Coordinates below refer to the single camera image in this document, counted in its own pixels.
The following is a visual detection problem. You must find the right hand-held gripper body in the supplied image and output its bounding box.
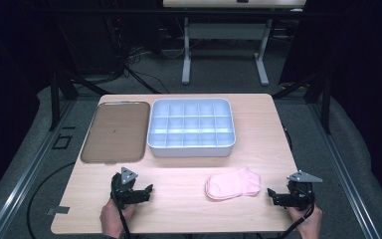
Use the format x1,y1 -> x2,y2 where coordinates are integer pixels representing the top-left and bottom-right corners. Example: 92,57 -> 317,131
280,169 -> 323,211

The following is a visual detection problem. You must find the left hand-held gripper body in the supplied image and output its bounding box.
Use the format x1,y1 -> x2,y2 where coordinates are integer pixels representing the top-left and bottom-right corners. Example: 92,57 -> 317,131
110,166 -> 147,211

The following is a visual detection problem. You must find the pink sock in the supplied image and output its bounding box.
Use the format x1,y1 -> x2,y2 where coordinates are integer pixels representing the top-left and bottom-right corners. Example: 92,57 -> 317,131
205,166 -> 263,201

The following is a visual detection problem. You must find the person's left hand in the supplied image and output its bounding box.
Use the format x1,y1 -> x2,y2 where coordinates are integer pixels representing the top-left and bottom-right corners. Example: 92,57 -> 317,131
99,198 -> 137,239

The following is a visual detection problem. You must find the person's right hand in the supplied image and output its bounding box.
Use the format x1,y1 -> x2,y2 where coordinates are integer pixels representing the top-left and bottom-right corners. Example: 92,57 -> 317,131
286,203 -> 323,239

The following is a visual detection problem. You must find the translucent brown lid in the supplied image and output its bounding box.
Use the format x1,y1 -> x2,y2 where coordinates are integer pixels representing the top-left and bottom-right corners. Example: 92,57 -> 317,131
80,101 -> 151,164

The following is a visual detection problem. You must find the grey tape strip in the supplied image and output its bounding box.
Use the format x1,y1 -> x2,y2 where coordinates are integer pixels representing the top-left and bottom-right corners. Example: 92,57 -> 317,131
46,205 -> 71,216

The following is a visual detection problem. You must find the white divided storage box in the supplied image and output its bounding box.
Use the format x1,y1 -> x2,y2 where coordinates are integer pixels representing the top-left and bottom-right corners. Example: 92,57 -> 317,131
146,97 -> 237,158

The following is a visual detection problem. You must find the black metal stand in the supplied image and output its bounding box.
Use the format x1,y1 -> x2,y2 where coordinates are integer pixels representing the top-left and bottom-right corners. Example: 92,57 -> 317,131
272,70 -> 333,135
49,70 -> 111,131

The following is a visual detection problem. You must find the desk with white legs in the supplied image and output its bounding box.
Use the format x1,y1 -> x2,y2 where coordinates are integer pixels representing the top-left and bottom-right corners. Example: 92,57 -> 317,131
162,0 -> 308,87

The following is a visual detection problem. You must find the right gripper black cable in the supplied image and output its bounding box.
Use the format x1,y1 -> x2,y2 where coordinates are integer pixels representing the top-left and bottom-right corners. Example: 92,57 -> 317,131
272,187 -> 316,239

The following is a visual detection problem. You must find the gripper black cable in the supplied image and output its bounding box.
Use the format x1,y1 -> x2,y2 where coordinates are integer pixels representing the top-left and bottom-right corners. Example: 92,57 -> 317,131
272,187 -> 316,239
110,172 -> 133,239

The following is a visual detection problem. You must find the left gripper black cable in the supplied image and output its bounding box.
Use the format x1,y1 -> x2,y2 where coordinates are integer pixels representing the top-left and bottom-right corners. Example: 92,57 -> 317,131
110,172 -> 133,239

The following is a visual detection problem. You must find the aluminium floor rail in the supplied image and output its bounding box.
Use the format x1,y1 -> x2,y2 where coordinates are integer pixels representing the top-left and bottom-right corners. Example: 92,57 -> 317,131
0,99 -> 78,239
307,102 -> 382,239

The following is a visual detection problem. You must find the black floor cable loop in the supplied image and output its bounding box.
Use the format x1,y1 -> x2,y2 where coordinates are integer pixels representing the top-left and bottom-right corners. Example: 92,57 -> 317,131
26,161 -> 78,239

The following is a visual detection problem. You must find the bundle of floor cables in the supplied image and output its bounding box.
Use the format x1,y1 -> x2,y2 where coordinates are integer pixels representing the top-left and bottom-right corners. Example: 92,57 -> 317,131
122,45 -> 187,95

